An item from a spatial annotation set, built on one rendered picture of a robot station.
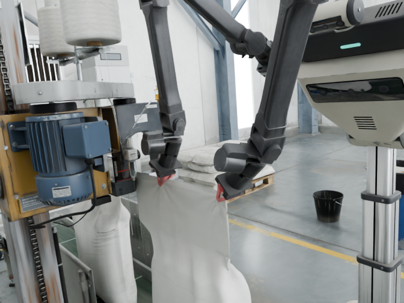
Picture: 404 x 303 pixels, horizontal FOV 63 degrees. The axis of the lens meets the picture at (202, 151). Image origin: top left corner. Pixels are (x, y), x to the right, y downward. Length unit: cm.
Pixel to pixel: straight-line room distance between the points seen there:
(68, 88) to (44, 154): 19
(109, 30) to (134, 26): 513
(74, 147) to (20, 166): 26
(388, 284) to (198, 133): 574
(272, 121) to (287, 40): 18
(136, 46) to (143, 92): 80
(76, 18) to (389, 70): 86
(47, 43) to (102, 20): 31
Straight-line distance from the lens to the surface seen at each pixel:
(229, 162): 77
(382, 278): 145
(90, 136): 89
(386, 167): 132
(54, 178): 95
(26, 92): 93
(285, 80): 69
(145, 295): 182
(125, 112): 123
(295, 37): 66
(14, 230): 121
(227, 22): 112
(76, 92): 94
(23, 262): 125
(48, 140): 95
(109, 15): 103
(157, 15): 98
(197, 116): 680
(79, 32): 101
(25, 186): 113
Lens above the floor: 135
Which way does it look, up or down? 10 degrees down
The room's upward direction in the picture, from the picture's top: 4 degrees counter-clockwise
